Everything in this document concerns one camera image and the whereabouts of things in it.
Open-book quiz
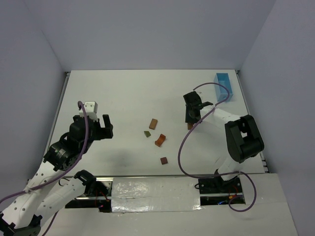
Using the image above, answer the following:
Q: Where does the orange wood arch block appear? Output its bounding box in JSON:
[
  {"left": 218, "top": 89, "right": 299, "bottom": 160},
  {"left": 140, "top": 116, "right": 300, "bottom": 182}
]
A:
[{"left": 155, "top": 134, "right": 166, "bottom": 147}]

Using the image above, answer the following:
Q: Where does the reddish brown wood cube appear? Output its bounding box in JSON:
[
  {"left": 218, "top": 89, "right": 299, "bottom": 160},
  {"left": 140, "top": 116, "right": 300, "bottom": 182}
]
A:
[{"left": 160, "top": 157, "right": 168, "bottom": 165}]

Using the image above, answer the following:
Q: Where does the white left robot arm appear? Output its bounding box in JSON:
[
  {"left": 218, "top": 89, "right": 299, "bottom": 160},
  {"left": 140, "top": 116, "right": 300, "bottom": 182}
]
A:
[{"left": 0, "top": 115, "right": 113, "bottom": 236}]

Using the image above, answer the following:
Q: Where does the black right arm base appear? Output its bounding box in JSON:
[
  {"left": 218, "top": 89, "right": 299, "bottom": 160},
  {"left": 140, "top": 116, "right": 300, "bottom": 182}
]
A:
[{"left": 194, "top": 177, "right": 245, "bottom": 206}]

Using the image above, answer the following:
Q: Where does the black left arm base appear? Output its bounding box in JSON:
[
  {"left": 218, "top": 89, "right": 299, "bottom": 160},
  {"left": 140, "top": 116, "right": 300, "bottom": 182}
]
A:
[{"left": 65, "top": 177, "right": 113, "bottom": 213}]

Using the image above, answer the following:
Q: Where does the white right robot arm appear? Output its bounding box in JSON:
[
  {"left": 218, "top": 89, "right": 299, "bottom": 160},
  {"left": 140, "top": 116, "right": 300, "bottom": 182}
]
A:
[{"left": 178, "top": 91, "right": 264, "bottom": 190}]

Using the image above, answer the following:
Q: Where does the green wood triangle block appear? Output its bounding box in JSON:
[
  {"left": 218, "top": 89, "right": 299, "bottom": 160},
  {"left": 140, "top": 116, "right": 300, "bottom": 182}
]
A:
[{"left": 144, "top": 131, "right": 151, "bottom": 138}]

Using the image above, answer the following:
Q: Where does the light wood rectangular block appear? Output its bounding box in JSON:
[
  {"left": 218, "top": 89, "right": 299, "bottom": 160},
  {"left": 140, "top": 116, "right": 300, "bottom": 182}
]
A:
[{"left": 149, "top": 118, "right": 158, "bottom": 130}]

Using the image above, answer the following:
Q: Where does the blue plastic box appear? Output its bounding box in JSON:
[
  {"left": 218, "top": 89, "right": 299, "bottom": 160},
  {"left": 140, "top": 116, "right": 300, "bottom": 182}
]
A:
[{"left": 214, "top": 73, "right": 233, "bottom": 102}]

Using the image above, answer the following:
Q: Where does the silver reflective tape sheet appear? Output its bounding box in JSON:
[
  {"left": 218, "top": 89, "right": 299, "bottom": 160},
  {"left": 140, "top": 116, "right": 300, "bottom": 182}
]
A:
[{"left": 111, "top": 177, "right": 201, "bottom": 213}]

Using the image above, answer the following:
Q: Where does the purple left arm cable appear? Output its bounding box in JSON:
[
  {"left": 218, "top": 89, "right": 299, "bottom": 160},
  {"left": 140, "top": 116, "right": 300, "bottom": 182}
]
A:
[{"left": 0, "top": 100, "right": 90, "bottom": 236}]

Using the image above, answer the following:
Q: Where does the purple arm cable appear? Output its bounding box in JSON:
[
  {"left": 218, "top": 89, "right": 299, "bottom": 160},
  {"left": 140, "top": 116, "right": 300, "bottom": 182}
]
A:
[
  {"left": 0, "top": 100, "right": 90, "bottom": 236},
  {"left": 177, "top": 82, "right": 258, "bottom": 213}
]

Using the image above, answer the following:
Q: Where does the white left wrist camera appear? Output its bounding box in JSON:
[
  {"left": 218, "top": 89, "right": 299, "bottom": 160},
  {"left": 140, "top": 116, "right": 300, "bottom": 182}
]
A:
[{"left": 78, "top": 101, "right": 98, "bottom": 120}]

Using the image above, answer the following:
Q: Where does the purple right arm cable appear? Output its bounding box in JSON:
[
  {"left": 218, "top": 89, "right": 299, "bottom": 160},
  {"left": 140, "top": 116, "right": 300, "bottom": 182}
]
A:
[{"left": 177, "top": 82, "right": 258, "bottom": 213}]

